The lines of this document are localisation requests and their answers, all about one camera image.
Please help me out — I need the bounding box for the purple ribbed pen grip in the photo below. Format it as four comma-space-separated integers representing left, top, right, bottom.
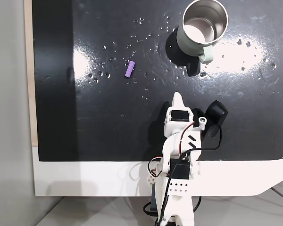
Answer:
124, 60, 136, 79

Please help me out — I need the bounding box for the steel mug pale green outside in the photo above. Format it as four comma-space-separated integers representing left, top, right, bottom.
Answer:
176, 0, 229, 65

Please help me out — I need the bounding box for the black glossy mat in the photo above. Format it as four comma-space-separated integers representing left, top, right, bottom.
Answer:
32, 0, 283, 162

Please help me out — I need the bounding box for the blue-grey table clamp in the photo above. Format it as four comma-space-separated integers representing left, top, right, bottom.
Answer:
150, 185, 158, 212

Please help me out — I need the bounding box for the red white black servo wire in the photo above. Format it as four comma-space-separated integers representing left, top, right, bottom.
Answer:
148, 122, 196, 178

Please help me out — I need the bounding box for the black oval camera box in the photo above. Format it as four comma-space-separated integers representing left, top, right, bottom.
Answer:
201, 100, 229, 142

